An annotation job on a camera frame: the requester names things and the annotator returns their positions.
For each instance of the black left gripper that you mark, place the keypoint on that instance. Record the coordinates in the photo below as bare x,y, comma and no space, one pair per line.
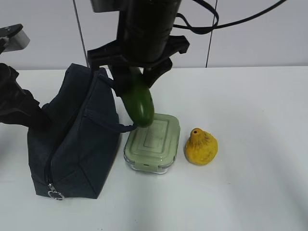
18,106

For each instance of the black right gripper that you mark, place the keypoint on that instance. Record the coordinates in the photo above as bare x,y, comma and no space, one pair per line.
153,57

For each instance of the green cucumber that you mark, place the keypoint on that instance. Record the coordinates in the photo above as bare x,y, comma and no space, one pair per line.
137,99

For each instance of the dark navy fabric lunch bag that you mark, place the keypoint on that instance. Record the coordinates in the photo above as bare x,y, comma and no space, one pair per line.
74,156

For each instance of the green lid glass food container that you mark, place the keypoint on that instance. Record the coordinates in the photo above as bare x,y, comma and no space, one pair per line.
153,149

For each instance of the yellow pear-shaped squash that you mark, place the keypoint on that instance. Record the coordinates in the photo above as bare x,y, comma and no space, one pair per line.
201,147

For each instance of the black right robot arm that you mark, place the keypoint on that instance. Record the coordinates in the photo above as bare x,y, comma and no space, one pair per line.
147,20

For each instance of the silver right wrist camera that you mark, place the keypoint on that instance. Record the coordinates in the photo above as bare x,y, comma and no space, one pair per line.
101,6

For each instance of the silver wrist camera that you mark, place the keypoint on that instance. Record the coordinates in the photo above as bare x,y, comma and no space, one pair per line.
13,38
101,6

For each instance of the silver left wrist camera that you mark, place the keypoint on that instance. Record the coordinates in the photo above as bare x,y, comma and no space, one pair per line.
13,38

